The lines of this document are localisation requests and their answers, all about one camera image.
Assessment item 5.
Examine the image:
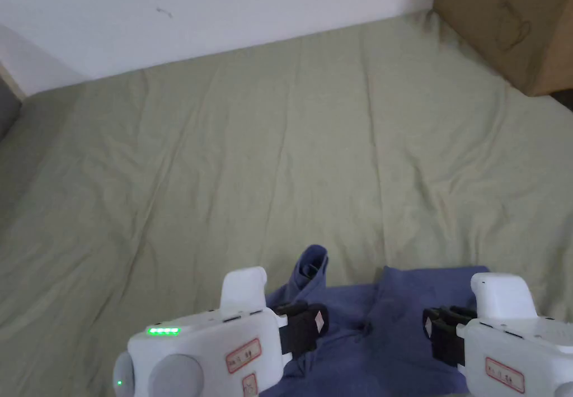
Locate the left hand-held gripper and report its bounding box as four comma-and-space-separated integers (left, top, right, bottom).
112, 266, 330, 397

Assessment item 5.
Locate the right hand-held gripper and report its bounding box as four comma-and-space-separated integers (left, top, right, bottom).
422, 272, 573, 397

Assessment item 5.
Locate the dark blue garment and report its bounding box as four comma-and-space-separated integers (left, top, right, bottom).
259, 244, 493, 397

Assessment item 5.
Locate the bed with pale green sheet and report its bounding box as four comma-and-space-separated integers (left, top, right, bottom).
0, 8, 573, 397

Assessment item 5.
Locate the brown cardboard carton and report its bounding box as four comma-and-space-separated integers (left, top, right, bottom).
433, 0, 573, 97

